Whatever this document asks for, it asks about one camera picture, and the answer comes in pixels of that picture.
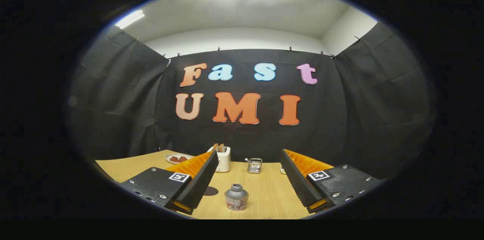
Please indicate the long ceiling light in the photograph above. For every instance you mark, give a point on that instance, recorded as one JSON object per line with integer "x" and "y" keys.
{"x": 129, "y": 19}

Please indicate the silver juice bottle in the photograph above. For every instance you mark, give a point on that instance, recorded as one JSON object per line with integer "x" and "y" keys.
{"x": 236, "y": 196}

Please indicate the white condiment dish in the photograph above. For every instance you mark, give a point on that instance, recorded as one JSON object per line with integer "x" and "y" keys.
{"x": 282, "y": 170}

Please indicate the black backdrop cloth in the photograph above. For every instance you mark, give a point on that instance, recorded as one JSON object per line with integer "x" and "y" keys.
{"x": 340, "y": 119}

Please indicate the dark round coaster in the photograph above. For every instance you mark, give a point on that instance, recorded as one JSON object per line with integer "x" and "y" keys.
{"x": 211, "y": 191}

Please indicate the red food pieces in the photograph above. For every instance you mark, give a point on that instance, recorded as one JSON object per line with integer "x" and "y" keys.
{"x": 178, "y": 159}

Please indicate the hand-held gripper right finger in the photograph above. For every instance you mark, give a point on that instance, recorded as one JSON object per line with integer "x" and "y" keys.
{"x": 297, "y": 181}

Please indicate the white toaster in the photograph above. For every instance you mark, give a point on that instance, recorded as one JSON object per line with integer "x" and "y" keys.
{"x": 224, "y": 161}

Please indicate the small white plate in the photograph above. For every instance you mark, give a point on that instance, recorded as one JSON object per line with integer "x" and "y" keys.
{"x": 168, "y": 159}

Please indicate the wooden table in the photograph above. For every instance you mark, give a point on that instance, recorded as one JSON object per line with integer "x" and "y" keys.
{"x": 264, "y": 194}

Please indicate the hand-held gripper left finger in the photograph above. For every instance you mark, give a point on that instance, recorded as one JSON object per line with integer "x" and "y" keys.
{"x": 202, "y": 183}

